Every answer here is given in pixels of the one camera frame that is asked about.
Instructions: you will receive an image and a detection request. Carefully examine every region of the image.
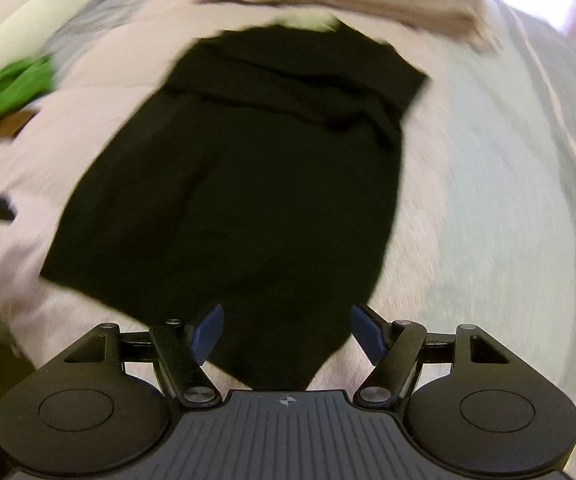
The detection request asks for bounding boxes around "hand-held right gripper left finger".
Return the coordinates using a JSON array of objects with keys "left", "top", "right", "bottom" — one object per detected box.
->
[{"left": 62, "top": 304, "right": 226, "bottom": 407}]

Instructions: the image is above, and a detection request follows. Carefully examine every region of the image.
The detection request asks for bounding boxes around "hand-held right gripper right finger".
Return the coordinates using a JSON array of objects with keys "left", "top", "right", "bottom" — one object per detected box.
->
[{"left": 350, "top": 304, "right": 511, "bottom": 407}]

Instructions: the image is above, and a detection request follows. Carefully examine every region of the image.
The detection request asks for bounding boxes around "black garment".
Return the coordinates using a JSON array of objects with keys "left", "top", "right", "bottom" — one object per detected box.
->
[{"left": 40, "top": 22, "right": 431, "bottom": 392}]

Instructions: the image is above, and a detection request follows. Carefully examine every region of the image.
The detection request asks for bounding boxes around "brown cloth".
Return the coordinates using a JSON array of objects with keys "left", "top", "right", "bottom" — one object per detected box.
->
[{"left": 0, "top": 109, "right": 36, "bottom": 138}]

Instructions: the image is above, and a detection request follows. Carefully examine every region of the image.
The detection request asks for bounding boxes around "green knit sweater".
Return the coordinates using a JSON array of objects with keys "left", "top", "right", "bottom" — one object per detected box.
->
[{"left": 0, "top": 55, "right": 56, "bottom": 131}]

